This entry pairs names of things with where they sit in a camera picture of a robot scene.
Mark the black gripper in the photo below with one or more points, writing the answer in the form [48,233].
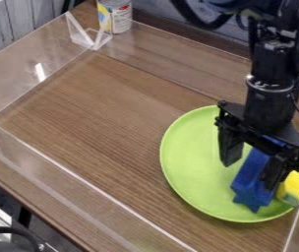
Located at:
[261,123]

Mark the blue cross-shaped block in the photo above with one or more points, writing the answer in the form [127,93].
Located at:
[247,184]

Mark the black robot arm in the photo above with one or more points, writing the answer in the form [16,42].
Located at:
[273,27]

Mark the green plate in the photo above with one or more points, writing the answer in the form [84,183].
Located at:
[197,174]

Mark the yellow toy banana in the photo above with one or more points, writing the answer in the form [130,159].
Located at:
[287,191]

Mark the white can with label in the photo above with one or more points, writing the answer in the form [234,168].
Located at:
[115,15]

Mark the clear acrylic front barrier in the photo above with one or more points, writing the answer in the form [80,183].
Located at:
[82,210]

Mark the clear acrylic corner bracket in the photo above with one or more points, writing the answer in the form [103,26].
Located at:
[90,38]

